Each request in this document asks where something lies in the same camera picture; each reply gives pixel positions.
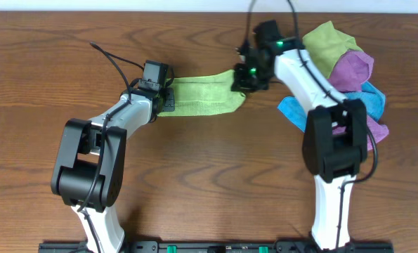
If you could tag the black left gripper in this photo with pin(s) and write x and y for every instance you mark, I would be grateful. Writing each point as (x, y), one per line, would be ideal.
(171, 105)

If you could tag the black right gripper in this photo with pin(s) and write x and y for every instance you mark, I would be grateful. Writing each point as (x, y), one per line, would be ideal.
(239, 84)

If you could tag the light green microfiber cloth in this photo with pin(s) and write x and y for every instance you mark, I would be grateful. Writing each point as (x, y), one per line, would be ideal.
(205, 95)

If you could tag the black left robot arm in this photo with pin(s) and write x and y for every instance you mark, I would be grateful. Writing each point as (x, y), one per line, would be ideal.
(89, 167)

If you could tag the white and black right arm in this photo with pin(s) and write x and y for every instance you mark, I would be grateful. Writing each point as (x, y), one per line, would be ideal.
(335, 138)

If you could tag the olive green cloth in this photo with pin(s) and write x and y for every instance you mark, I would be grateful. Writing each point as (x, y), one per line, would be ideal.
(326, 45)

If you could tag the upper purple cloth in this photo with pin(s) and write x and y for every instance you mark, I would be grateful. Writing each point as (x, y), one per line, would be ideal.
(352, 70)

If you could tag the purple cloth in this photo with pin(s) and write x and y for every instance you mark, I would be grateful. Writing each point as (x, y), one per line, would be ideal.
(379, 131)
(352, 70)

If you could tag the blue cloth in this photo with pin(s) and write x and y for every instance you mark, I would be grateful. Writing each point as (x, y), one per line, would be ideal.
(372, 97)

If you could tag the lower purple cloth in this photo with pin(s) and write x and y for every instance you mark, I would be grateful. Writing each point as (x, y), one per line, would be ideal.
(379, 131)

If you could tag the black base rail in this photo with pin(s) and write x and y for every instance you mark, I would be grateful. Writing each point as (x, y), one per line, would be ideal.
(283, 246)

